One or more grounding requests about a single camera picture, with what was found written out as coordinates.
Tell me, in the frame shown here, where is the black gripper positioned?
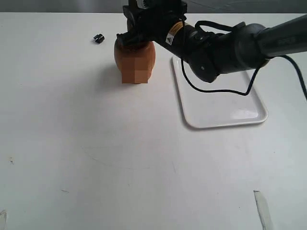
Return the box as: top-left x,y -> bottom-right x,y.
117,0 -> 188,55

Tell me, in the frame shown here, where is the clear tape strip left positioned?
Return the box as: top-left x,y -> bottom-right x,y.
0,210 -> 7,230

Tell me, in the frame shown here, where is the white rectangular plastic tray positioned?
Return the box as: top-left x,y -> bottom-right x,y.
172,56 -> 268,129

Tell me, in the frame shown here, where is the wooden mortar cup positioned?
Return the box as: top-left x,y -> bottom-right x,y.
114,40 -> 156,84

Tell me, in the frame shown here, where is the black cable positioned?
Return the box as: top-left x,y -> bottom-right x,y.
180,19 -> 307,101

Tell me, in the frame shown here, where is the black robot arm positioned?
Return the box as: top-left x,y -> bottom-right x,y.
117,0 -> 307,83

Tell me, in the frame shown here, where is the small black clip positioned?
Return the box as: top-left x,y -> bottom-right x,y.
93,34 -> 105,44

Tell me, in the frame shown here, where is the clear tape strip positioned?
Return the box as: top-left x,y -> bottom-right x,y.
0,210 -> 7,230
254,190 -> 274,230

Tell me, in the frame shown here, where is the clear tape strip right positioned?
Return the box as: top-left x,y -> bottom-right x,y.
254,190 -> 274,230

